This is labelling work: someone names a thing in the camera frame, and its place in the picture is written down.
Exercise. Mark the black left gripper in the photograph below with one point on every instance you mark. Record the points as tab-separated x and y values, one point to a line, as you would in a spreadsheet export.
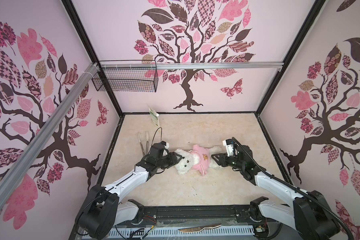
172	156

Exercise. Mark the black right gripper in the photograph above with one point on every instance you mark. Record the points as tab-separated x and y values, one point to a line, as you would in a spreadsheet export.
223	158

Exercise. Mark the white teddy bear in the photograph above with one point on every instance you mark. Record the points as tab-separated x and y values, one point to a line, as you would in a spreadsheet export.
188	160

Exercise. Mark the pink teddy hoodie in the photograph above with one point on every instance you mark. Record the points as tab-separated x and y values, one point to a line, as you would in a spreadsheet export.
204	159

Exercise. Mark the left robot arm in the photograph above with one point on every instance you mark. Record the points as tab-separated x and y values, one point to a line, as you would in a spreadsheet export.
102	208

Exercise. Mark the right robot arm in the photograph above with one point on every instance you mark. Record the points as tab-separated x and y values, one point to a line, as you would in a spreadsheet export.
306	212

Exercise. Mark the metal kitchen tongs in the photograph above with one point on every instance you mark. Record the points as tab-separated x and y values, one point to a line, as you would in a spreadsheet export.
144	141

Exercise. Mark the aluminium crossbar rear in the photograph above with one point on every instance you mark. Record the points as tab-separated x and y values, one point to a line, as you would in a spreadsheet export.
194	66

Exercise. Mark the aluminium crossbar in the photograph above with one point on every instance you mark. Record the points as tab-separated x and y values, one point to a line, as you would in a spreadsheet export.
16	173
194	66

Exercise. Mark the aluminium crossbar left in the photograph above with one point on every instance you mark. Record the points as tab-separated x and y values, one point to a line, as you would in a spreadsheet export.
16	173

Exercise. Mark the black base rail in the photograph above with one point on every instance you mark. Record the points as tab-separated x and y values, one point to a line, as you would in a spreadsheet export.
239	214

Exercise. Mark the wooden handled knife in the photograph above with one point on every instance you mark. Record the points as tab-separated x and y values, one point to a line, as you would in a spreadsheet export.
200	228

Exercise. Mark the black wire basket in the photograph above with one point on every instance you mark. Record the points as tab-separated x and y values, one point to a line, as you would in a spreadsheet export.
127	76

